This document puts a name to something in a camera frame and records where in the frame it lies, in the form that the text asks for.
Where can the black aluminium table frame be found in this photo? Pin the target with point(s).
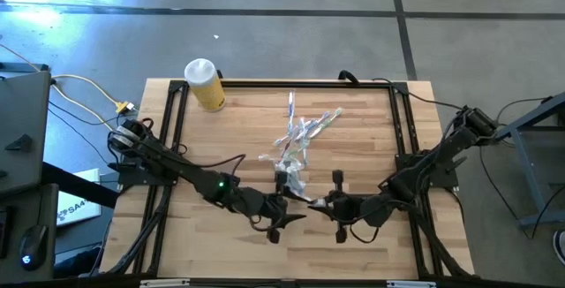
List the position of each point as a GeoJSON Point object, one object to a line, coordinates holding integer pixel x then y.
{"type": "Point", "coordinates": [309, 84]}

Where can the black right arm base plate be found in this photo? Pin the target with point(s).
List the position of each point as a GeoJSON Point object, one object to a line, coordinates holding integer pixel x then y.
{"type": "Point", "coordinates": [441, 164]}

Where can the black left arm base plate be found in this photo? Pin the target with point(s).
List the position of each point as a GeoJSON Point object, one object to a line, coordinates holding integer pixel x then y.
{"type": "Point", "coordinates": [137, 175]}

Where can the small black wedge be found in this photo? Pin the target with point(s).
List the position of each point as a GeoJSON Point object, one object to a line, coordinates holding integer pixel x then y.
{"type": "Point", "coordinates": [20, 143]}

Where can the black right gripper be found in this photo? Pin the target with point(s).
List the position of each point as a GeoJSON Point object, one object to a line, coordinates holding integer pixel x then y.
{"type": "Point", "coordinates": [348, 208]}

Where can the black computer mouse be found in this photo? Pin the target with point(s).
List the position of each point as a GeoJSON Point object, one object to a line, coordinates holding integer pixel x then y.
{"type": "Point", "coordinates": [33, 247]}

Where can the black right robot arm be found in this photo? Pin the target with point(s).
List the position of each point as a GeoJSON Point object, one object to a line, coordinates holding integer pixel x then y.
{"type": "Point", "coordinates": [419, 177]}

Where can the green toothbrush in clear wrapper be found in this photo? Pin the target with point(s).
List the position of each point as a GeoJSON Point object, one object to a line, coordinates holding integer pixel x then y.
{"type": "Point", "coordinates": [330, 119]}

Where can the white printed label sheet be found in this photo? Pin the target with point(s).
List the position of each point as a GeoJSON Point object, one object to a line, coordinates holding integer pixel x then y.
{"type": "Point", "coordinates": [79, 199]}

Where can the black diagonal bar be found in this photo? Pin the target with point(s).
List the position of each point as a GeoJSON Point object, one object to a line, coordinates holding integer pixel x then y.
{"type": "Point", "coordinates": [79, 186]}

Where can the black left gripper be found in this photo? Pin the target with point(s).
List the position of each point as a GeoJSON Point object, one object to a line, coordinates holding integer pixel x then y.
{"type": "Point", "coordinates": [260, 204]}

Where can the teal mouthwash bottle white cap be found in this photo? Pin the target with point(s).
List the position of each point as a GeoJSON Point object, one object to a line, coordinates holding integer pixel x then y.
{"type": "Point", "coordinates": [291, 169]}
{"type": "Point", "coordinates": [282, 165]}

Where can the clear plastic bag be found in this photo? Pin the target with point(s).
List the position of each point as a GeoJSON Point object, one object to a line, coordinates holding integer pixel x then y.
{"type": "Point", "coordinates": [295, 181]}

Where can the blue-gray metal table frame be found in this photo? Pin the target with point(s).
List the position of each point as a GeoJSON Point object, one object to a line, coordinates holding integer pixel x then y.
{"type": "Point", "coordinates": [529, 146]}

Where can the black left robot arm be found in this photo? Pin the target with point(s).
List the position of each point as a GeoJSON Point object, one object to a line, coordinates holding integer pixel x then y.
{"type": "Point", "coordinates": [176, 166]}

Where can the yellow canister with white lid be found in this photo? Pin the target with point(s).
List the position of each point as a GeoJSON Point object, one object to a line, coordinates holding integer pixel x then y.
{"type": "Point", "coordinates": [207, 91]}

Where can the dark desk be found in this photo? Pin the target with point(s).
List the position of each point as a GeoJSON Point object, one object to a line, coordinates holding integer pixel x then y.
{"type": "Point", "coordinates": [13, 235]}

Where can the person's shoe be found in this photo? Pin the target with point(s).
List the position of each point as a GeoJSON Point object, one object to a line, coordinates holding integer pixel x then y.
{"type": "Point", "coordinates": [559, 246]}

